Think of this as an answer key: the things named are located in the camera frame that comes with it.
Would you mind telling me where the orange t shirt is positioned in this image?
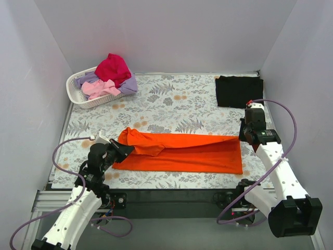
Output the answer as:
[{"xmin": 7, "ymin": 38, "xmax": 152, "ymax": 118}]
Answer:
[{"xmin": 112, "ymin": 128, "xmax": 243, "ymax": 174}]

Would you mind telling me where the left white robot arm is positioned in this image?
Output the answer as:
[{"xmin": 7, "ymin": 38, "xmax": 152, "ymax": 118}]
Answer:
[{"xmin": 31, "ymin": 139, "xmax": 135, "ymax": 249}]

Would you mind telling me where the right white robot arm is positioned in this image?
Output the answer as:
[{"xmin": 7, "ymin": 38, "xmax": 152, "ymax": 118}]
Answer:
[{"xmin": 235, "ymin": 103, "xmax": 323, "ymax": 238}]

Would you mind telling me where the folded black t shirt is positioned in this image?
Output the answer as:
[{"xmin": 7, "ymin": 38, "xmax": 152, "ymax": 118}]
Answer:
[{"xmin": 215, "ymin": 76, "xmax": 264, "ymax": 109}]

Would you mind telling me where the white plastic laundry basket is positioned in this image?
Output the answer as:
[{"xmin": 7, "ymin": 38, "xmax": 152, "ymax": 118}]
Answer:
[{"xmin": 66, "ymin": 67, "xmax": 125, "ymax": 109}]

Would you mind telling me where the lavender t shirt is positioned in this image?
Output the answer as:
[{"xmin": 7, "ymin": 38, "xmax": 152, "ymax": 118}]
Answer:
[{"xmin": 73, "ymin": 71, "xmax": 138, "ymax": 95}]

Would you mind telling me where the pink t shirt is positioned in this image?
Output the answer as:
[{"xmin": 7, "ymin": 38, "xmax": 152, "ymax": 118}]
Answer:
[{"xmin": 81, "ymin": 80, "xmax": 121, "ymax": 100}]

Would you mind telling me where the floral table mat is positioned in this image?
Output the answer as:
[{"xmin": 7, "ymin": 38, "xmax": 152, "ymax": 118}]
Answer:
[{"xmin": 50, "ymin": 74, "xmax": 266, "ymax": 189}]

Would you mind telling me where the magenta t shirt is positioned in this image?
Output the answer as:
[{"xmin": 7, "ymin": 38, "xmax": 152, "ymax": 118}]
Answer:
[{"xmin": 95, "ymin": 53, "xmax": 132, "ymax": 88}]

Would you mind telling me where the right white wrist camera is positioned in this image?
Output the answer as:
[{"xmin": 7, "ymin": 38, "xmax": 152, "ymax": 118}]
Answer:
[{"xmin": 246, "ymin": 101, "xmax": 264, "ymax": 110}]

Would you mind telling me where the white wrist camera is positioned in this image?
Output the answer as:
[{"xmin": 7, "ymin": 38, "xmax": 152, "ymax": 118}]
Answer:
[
  {"xmin": 246, "ymin": 101, "xmax": 264, "ymax": 110},
  {"xmin": 89, "ymin": 129, "xmax": 110, "ymax": 144}
]

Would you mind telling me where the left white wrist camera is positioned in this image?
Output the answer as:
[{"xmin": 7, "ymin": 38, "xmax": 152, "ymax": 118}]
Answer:
[{"xmin": 89, "ymin": 129, "xmax": 110, "ymax": 144}]

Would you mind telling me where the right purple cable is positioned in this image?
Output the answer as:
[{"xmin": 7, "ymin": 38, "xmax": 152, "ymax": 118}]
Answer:
[{"xmin": 216, "ymin": 98, "xmax": 298, "ymax": 228}]

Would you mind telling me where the purple cable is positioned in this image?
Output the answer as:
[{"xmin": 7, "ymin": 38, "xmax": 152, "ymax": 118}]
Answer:
[
  {"xmin": 216, "ymin": 98, "xmax": 298, "ymax": 228},
  {"xmin": 9, "ymin": 136, "xmax": 133, "ymax": 250}
]

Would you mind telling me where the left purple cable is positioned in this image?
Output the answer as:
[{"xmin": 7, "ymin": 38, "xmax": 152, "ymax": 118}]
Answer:
[{"xmin": 9, "ymin": 136, "xmax": 133, "ymax": 250}]

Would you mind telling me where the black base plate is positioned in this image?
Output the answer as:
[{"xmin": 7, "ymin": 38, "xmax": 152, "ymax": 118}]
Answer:
[{"xmin": 80, "ymin": 189, "xmax": 267, "ymax": 221}]

